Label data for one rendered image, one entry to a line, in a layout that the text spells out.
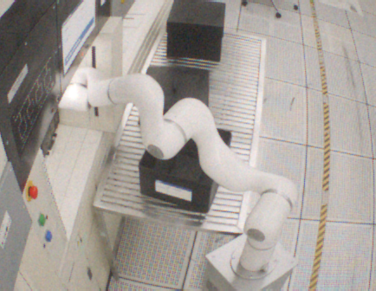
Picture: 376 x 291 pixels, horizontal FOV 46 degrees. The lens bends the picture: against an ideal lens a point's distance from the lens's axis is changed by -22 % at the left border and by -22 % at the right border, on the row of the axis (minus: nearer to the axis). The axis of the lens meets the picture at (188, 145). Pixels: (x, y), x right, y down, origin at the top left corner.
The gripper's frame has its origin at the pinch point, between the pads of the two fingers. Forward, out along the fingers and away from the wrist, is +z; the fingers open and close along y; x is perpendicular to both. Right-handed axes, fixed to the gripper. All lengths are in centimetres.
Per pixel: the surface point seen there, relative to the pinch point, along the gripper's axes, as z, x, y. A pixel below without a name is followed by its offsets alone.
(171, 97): -54, -33, 40
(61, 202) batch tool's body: -21.6, -32.0, -24.9
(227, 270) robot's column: -89, -43, -35
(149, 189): -54, -38, -5
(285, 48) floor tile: -114, -118, 213
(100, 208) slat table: -36, -43, -15
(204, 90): -66, -33, 48
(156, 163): -53, -42, 12
